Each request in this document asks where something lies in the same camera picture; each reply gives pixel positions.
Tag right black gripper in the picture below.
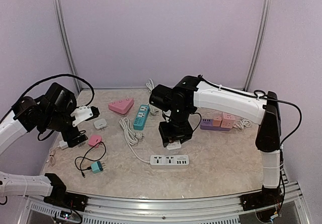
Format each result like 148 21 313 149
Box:
158 107 193 146

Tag white power strip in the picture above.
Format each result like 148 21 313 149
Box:
150 155 190 169

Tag purple power strip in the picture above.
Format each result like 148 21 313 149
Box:
200 119 231 131

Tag beige pink charger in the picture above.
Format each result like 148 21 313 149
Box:
212 116 222 127

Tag pink cube socket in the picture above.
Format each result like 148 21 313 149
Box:
220 112 235 129

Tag white cube socket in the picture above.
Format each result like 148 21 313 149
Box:
166 141 182 155

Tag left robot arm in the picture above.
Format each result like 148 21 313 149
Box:
1 73 100 206

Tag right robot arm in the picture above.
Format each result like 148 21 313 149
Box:
149 75 284 206

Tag small white charger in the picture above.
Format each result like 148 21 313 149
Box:
57 140 68 150

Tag pink square adapter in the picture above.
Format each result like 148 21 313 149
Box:
88 135 102 147

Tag white square adapter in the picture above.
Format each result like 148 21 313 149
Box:
93 118 107 130

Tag teal power strip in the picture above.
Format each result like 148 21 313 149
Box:
133 105 150 130

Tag teal charger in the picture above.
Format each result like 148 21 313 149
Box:
91 161 105 174

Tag pink triangular power strip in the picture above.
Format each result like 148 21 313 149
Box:
108 98 134 115

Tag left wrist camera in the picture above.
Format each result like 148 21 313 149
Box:
71 106 100 127

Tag white pink cable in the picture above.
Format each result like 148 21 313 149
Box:
46 147 60 168

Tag long black cable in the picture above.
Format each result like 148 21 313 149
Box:
74 142 108 179

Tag teal strip white cord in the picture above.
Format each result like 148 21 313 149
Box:
145 79 159 116

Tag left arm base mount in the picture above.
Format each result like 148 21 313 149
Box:
43 192 88 212

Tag aluminium front rail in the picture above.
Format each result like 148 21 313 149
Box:
18 182 311 223

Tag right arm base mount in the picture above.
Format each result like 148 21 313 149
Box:
239 186 283 211

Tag right aluminium post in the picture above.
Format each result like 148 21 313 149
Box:
243 0 271 91

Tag aluminium post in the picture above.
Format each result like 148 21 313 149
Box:
243 0 271 91
49 0 83 91

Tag left aluminium post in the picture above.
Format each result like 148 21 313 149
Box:
49 0 83 91

